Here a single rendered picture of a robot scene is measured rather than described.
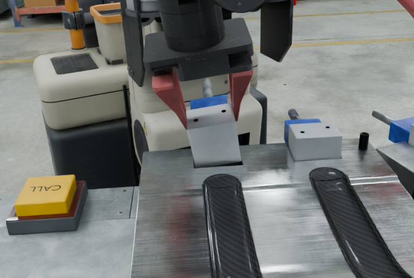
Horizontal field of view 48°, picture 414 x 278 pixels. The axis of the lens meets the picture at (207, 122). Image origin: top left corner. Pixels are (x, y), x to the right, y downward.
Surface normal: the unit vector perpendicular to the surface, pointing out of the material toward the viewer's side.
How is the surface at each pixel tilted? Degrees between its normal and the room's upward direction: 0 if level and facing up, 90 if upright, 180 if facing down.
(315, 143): 90
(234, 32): 12
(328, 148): 90
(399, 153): 0
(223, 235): 8
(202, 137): 100
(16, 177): 0
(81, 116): 90
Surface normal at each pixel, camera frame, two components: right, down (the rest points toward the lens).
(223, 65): 0.07, 0.56
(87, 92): 0.39, 0.38
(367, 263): 0.00, -0.92
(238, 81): 0.13, 0.81
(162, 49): -0.15, -0.81
